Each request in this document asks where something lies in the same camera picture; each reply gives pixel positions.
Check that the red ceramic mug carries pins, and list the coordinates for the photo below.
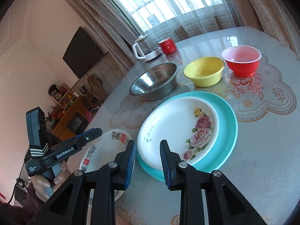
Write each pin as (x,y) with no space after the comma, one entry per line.
(167,46)

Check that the wicker chair back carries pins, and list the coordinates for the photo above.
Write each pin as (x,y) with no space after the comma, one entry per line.
(97,88)

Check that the large white dragon plate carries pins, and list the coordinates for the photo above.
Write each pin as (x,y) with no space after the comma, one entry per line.
(104,150)

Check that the red plastic bowl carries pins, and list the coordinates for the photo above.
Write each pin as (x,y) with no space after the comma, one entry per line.
(242,60)

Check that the left beige curtain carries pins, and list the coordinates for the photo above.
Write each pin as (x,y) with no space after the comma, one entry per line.
(112,28)

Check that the wooden cabinet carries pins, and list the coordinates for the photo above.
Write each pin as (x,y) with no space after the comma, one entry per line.
(69,112)

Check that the white glass kettle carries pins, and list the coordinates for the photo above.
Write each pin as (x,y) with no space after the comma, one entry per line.
(144,48)

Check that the yellow plastic bowl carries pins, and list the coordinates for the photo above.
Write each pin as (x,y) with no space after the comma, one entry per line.
(205,71)

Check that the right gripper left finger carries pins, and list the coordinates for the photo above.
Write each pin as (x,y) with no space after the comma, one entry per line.
(69,204)

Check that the turquoise plastic plate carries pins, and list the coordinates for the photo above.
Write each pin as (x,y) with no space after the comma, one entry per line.
(224,144)

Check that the stainless steel bowl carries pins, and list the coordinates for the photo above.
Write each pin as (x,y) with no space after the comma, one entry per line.
(156,83)

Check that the white sheer curtain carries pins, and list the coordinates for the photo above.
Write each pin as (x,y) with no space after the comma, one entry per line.
(178,19)

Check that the black wall television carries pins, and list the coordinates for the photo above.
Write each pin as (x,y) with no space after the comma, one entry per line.
(82,53)

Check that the beige curtain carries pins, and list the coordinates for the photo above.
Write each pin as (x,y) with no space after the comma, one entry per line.
(271,17)
(112,28)

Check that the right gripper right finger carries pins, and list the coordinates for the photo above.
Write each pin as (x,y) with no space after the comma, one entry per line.
(206,198)

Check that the right beige curtain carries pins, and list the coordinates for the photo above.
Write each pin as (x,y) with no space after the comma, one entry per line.
(271,17)

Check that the person's left hand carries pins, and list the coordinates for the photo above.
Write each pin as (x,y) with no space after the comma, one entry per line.
(40,183)

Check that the white floral plate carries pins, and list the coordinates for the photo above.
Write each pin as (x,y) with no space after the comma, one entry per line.
(190,125)

